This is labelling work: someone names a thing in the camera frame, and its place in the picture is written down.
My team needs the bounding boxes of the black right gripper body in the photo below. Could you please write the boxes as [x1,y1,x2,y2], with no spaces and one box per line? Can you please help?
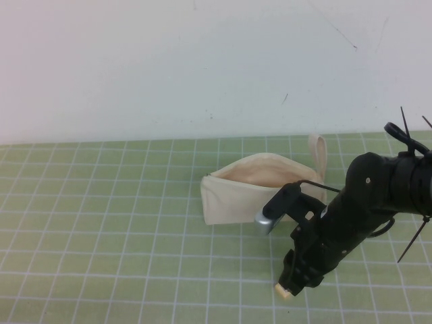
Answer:
[288,192,394,275]

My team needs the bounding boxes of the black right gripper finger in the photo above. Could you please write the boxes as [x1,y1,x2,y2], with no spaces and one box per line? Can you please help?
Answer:
[277,248,301,294]
[294,259,325,298]

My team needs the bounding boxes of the yellow eraser with barcode label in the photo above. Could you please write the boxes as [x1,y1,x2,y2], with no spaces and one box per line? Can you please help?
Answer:
[273,282,293,300]

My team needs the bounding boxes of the cream canvas pencil case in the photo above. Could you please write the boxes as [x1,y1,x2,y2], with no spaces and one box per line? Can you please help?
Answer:
[200,134,329,226]

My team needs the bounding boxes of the green grid pattern mat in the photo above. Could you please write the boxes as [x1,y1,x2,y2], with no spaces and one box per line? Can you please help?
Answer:
[0,130,432,324]

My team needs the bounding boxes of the thin black camera cable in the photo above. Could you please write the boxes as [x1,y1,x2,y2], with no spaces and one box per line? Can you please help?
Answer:
[297,181,342,194]

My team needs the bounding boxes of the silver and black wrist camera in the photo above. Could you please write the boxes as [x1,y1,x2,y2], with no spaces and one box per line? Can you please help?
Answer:
[254,184,302,236]

